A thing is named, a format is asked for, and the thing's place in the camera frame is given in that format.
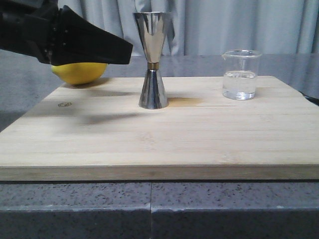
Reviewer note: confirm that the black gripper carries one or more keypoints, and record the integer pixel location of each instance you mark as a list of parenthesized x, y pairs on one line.
[(27, 26)]

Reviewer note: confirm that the wooden cutting board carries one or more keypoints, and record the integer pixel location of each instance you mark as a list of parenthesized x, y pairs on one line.
[(98, 132)]

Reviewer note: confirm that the small glass beaker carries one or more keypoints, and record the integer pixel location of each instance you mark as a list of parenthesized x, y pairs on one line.
[(240, 74)]

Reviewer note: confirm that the grey curtain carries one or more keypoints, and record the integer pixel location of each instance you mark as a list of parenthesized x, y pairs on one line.
[(212, 27)]

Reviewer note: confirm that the yellow lemon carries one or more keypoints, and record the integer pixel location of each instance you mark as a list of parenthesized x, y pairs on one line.
[(79, 73)]

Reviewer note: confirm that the steel double jigger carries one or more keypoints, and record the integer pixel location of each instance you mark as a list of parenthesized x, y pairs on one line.
[(152, 28)]

